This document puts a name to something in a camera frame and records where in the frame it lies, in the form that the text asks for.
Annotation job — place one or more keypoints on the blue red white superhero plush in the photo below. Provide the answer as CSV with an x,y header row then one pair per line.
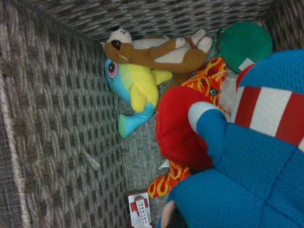
x,y
249,166

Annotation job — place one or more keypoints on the grey woven wicker basket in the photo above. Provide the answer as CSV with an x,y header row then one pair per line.
x,y
59,107

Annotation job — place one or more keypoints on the red white toy fire truck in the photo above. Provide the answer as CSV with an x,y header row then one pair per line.
x,y
140,211

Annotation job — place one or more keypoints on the yellow blue plush fish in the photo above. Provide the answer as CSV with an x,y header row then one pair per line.
x,y
140,88

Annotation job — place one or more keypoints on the brown white plush dog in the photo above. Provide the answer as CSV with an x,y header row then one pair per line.
x,y
152,53

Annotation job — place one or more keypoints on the orange flame pattern plush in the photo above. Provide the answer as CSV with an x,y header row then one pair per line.
x,y
209,78

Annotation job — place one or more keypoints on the green round plush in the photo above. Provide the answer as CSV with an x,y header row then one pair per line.
x,y
244,44

